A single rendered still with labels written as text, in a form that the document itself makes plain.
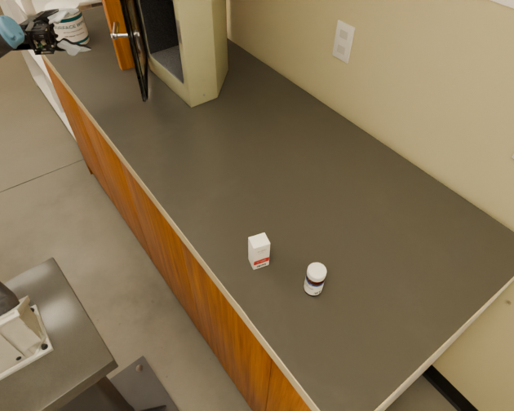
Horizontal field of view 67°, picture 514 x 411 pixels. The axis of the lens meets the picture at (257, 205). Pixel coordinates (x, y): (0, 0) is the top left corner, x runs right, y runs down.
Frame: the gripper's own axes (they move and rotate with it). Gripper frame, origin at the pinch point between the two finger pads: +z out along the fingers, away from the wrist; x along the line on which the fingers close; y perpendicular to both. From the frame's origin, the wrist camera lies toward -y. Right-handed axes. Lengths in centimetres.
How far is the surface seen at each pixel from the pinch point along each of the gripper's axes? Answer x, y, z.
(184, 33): -0.2, 6.5, 29.7
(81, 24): -18, -47, -12
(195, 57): -8.5, 5.3, 32.2
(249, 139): -26, 27, 46
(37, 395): -26, 96, -6
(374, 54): -3, 22, 85
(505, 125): -3, 59, 103
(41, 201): -120, -50, -66
